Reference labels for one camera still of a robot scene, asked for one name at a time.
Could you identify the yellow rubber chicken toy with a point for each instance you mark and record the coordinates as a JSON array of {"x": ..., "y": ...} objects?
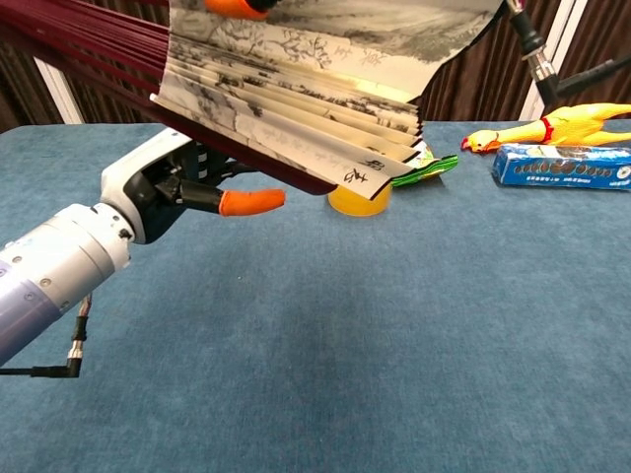
[{"x": 567, "y": 125}]

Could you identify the green white snack packet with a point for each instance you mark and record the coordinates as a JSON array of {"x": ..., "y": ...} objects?
[{"x": 424, "y": 170}]

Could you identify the blue biscuit box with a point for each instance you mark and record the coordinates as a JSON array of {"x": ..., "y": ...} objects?
[{"x": 557, "y": 167}]

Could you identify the dark brown curtain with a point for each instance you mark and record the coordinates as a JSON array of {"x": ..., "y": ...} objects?
[{"x": 473, "y": 84}]

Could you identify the white metal frame post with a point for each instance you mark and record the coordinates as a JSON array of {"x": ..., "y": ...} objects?
[
  {"x": 567, "y": 20},
  {"x": 59, "y": 93}
]

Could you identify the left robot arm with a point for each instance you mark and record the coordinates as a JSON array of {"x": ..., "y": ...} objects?
[{"x": 54, "y": 266}]

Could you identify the yellow tape roll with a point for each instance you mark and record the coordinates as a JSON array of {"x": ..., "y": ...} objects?
[{"x": 360, "y": 207}]

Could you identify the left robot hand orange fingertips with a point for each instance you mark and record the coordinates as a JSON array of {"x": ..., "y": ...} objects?
[{"x": 133, "y": 172}]

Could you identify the paper folding fan red ribs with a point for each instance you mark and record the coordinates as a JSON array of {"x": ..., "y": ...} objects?
[{"x": 296, "y": 84}]

